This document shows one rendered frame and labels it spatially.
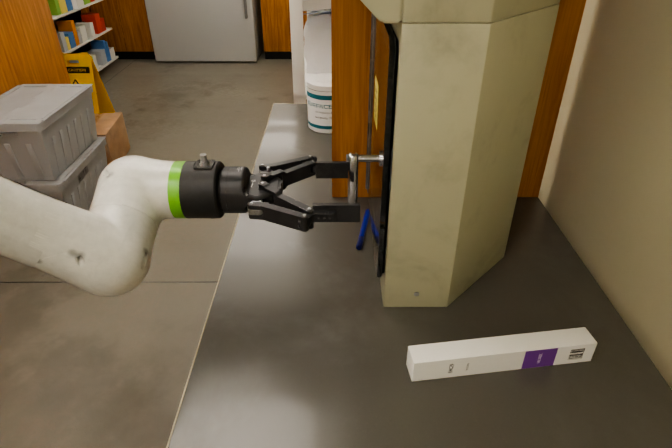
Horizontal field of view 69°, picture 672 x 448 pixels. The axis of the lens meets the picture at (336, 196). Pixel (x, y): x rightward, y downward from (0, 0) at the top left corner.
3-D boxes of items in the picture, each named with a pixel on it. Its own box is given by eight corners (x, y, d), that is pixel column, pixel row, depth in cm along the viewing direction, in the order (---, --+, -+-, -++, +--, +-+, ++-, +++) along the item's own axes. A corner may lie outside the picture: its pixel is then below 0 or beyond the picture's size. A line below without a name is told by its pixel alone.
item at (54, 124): (108, 135, 298) (94, 82, 281) (60, 184, 246) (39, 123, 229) (39, 135, 298) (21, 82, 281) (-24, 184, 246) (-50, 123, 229)
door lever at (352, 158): (379, 207, 79) (378, 199, 81) (382, 154, 74) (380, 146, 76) (345, 207, 79) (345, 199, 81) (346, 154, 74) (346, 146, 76)
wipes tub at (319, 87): (349, 117, 159) (349, 72, 152) (350, 134, 148) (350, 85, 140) (308, 117, 159) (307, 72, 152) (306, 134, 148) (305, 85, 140)
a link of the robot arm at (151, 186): (98, 140, 78) (121, 186, 86) (70, 201, 70) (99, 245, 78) (186, 140, 78) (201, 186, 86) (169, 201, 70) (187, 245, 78)
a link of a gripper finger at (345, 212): (312, 202, 72) (312, 205, 71) (360, 202, 72) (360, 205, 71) (313, 219, 74) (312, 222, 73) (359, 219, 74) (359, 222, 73)
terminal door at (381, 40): (371, 191, 109) (379, -1, 88) (381, 282, 82) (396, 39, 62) (367, 191, 109) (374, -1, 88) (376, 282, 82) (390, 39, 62)
